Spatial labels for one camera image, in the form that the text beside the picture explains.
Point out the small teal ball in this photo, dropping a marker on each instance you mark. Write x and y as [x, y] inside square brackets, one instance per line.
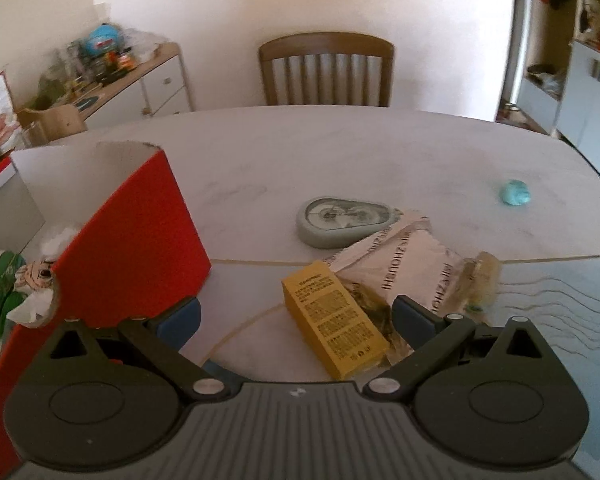
[515, 192]

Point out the white sideboard with wooden top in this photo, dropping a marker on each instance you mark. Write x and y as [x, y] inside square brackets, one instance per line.
[155, 87]

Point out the red cardboard box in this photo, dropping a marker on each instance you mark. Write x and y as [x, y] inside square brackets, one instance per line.
[145, 225]

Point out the clear bag of beige snacks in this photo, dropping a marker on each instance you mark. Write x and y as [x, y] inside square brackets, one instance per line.
[480, 280]

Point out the dark jar with orange label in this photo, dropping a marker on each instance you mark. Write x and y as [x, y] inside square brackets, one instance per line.
[126, 60]

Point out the grey wall cabinet unit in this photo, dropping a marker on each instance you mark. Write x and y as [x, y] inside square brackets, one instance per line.
[585, 110]

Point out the printed paper bag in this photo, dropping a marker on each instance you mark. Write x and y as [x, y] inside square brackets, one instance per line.
[410, 265]

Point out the clear bag of greens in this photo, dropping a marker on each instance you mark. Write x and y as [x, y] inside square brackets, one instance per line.
[55, 85]

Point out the yellow carton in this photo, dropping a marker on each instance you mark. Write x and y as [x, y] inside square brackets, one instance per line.
[335, 320]

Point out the light wooden box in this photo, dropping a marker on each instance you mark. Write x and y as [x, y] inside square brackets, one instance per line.
[55, 122]

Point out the crumpled clear plastic bag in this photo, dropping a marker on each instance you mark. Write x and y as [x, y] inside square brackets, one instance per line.
[142, 42]

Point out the wooden slat-back chair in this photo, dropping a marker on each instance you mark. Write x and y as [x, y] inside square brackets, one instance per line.
[325, 45]

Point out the grey oval tape dispenser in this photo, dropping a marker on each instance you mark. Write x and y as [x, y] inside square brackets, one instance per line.
[340, 220]

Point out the flower-printed cloth toy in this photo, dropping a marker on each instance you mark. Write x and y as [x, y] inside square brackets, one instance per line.
[2, 280]

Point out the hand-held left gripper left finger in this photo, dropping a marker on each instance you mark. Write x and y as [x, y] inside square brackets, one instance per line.
[180, 317]

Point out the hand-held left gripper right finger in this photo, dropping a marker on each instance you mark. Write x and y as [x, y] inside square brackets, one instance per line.
[412, 322]

